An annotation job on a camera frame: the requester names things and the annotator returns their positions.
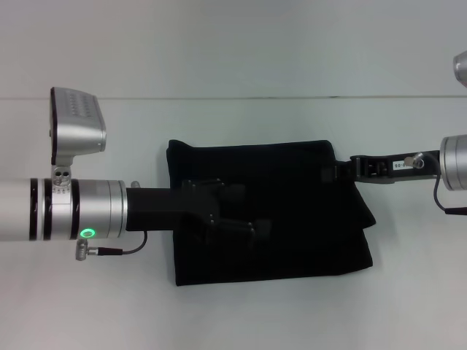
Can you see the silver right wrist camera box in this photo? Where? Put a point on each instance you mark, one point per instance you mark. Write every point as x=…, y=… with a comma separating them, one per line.
x=460, y=69

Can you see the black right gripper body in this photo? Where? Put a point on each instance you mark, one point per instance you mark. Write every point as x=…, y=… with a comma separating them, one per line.
x=390, y=167

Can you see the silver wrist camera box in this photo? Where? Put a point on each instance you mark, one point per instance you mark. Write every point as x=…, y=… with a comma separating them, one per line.
x=76, y=120
x=460, y=69

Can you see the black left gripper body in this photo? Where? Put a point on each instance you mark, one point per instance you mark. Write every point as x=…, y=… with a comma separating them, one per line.
x=171, y=209

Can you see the black shirt with white print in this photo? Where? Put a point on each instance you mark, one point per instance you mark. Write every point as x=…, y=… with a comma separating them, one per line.
x=292, y=226

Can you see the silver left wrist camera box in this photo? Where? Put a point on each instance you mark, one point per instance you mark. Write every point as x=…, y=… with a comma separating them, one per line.
x=76, y=120

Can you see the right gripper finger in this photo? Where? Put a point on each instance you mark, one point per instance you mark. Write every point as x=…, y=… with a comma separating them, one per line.
x=337, y=171

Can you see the silver connector stub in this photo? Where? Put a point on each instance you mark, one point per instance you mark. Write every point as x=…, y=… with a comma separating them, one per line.
x=135, y=184

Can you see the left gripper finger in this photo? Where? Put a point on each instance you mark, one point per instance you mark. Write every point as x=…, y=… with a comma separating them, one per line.
x=251, y=231
x=230, y=191

